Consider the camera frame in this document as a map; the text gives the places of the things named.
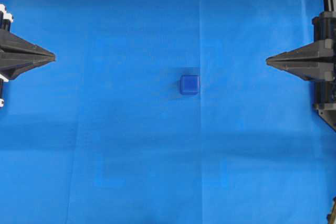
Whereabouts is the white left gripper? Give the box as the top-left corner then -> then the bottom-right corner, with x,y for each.
0,4 -> 56,107

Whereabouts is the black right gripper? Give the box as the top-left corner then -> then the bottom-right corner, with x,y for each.
265,11 -> 336,127

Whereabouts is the blue cube block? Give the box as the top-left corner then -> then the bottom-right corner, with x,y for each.
180,75 -> 200,95

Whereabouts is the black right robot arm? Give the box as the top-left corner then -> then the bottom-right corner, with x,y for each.
266,0 -> 335,130

